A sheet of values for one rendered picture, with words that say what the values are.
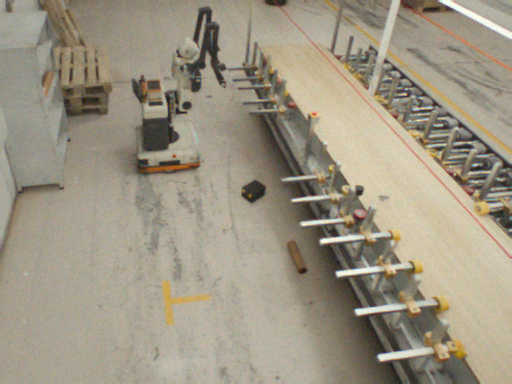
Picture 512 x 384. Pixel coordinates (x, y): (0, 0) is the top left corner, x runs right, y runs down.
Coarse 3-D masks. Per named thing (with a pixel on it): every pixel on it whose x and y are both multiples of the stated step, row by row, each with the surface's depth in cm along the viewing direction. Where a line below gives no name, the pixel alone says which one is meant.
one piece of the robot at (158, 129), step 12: (144, 84) 434; (168, 96) 455; (144, 108) 434; (156, 108) 435; (168, 108) 460; (144, 120) 441; (156, 120) 442; (168, 120) 469; (144, 132) 449; (156, 132) 450; (168, 132) 478; (144, 144) 462; (156, 144) 458; (168, 144) 463
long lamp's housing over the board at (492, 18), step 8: (448, 0) 232; (456, 0) 226; (464, 0) 222; (472, 0) 218; (480, 0) 216; (488, 0) 216; (472, 8) 216; (480, 8) 212; (488, 8) 209; (496, 8) 206; (504, 8) 206; (480, 16) 212; (488, 16) 207; (496, 16) 203; (504, 16) 200; (496, 24) 203; (504, 24) 199
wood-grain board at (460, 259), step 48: (288, 48) 535; (336, 96) 439; (336, 144) 372; (384, 144) 373; (384, 192) 323; (432, 192) 324; (384, 240) 288; (432, 240) 285; (480, 240) 286; (432, 288) 255; (480, 288) 256; (480, 336) 231
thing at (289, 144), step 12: (252, 84) 511; (264, 96) 478; (264, 108) 470; (276, 120) 438; (288, 132) 422; (288, 144) 406; (300, 156) 391; (300, 168) 378; (312, 192) 355; (324, 204) 338; (348, 252) 302; (348, 264) 301; (360, 264) 294; (372, 300) 272; (384, 300) 271; (384, 324) 260; (396, 336) 252; (396, 348) 249; (408, 348) 246; (408, 360) 241; (408, 372) 239; (420, 372) 235
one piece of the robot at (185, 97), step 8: (176, 56) 431; (176, 64) 425; (176, 72) 435; (184, 80) 443; (184, 88) 448; (176, 96) 471; (184, 96) 449; (192, 96) 455; (184, 104) 454; (192, 104) 456
